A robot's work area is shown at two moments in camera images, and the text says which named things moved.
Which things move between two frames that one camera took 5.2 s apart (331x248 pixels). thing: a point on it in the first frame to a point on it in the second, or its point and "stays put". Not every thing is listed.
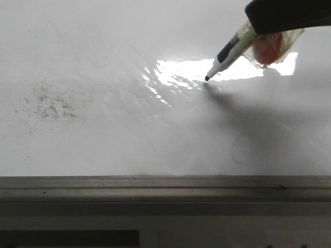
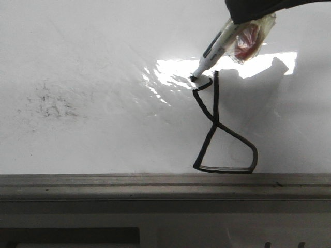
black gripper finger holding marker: [269, 16] to [241, 11]
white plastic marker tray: [193, 231] stays put
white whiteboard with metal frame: [105, 110] stays put
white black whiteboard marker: [238, 47] to [231, 29]
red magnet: [270, 48] to [250, 36]
